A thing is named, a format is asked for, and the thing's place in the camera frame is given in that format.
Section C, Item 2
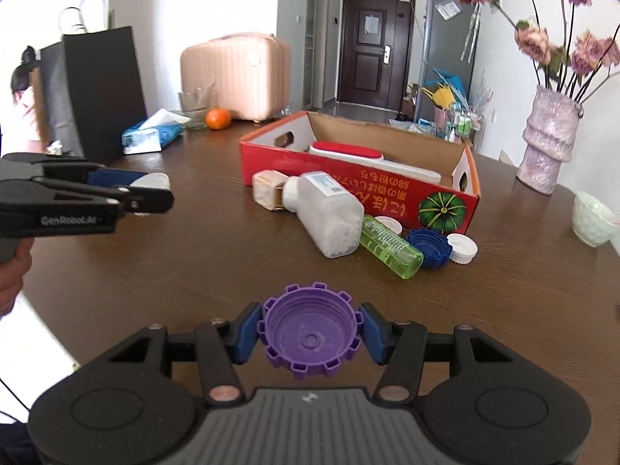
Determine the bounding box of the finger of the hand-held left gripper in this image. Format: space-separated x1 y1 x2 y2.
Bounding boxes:
30 178 175 217
41 162 147 188

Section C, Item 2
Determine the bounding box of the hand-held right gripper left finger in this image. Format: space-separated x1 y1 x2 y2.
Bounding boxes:
104 303 265 408

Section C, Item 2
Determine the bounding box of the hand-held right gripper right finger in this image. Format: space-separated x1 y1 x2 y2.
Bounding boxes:
358 303 517 405

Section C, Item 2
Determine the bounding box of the tall white bottle cap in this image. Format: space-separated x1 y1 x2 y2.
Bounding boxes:
131 173 171 216

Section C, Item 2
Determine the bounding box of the purple ridged bottle cap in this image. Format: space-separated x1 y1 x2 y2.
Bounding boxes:
257 282 364 381

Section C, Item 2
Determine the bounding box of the green transparent spray bottle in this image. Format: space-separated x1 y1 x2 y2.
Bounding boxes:
359 214 424 280

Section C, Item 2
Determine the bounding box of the blue ridged bottle cap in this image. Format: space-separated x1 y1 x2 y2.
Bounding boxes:
406 229 453 270

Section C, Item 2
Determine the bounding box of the white ridged bottle cap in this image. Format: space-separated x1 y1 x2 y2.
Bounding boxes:
446 233 479 265

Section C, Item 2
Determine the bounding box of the white bottle of pellets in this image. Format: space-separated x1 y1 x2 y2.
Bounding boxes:
282 171 365 258

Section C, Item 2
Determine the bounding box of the white square bottle gold trim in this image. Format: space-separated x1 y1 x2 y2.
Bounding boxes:
252 169 291 212

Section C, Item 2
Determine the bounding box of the red cardboard box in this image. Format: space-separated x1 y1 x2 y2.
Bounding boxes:
238 110 482 236

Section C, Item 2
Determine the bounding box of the person's left hand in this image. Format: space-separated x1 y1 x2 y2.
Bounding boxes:
0 242 34 315

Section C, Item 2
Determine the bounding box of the blue tissue box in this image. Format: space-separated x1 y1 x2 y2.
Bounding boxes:
121 109 192 155

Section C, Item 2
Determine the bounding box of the black paper bag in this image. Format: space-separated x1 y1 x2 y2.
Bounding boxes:
39 0 148 165

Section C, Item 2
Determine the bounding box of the clear glass container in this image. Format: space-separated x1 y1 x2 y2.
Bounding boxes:
177 87 216 130

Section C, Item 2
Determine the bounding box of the orange fruit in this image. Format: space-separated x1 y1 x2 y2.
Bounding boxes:
205 108 232 131

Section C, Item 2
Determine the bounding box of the pink hard-shell suitcase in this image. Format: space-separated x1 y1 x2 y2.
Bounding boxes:
180 33 292 123

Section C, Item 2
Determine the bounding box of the white lint brush red pad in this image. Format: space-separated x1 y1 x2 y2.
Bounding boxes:
308 140 441 186

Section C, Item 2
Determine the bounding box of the grey interior door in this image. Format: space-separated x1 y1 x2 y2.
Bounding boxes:
305 0 331 110

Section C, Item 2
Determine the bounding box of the white ceramic bowl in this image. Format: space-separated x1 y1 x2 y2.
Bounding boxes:
572 191 620 248

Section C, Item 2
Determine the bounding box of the pink textured vase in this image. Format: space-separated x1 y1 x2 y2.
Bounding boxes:
516 84 584 196

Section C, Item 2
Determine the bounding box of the dark brown entrance door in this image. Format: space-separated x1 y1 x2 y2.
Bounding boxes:
336 0 417 107

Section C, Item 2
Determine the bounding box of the grey refrigerator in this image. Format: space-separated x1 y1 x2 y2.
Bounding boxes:
414 0 490 122

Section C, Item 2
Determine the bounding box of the clear folded umbrella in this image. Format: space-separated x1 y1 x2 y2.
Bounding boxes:
460 5 483 64

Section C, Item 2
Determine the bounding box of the dried pink rose bouquet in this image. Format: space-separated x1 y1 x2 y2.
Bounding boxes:
453 0 620 105

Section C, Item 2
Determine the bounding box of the wire shelf cart with bottles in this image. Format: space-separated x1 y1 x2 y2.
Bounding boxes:
433 102 485 145

